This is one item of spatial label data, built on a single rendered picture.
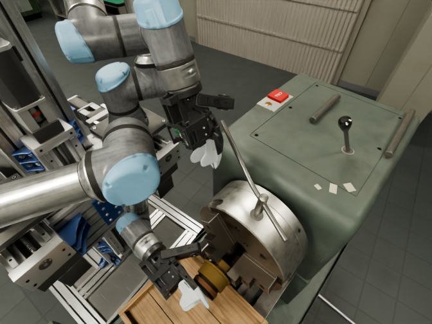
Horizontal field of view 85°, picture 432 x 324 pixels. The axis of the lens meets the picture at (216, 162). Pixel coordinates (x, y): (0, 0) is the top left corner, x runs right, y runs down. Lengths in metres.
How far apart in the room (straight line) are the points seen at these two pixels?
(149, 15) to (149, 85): 0.46
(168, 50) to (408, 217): 2.38
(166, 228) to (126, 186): 1.28
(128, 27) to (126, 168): 0.27
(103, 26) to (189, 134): 0.25
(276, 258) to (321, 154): 0.34
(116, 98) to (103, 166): 0.41
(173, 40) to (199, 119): 0.15
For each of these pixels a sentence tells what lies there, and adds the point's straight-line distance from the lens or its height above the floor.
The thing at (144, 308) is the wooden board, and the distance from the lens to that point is 0.93.
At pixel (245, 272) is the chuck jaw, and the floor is 1.11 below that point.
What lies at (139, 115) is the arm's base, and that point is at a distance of 0.95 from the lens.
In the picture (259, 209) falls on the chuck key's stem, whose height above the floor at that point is 1.28.
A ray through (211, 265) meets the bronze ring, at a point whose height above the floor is 1.12.
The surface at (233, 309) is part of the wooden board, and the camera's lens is 0.90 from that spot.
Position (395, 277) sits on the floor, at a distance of 2.22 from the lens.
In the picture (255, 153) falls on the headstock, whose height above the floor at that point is 1.25.
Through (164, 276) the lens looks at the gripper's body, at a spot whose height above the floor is 1.11.
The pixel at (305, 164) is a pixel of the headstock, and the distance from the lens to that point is 0.73.
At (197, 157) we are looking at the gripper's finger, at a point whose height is 1.36.
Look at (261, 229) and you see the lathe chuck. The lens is 0.61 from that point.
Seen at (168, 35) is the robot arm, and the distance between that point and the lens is 0.44.
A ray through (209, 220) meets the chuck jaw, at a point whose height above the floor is 1.20.
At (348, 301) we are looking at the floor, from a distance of 2.00.
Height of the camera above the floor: 1.77
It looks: 48 degrees down
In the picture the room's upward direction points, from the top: straight up
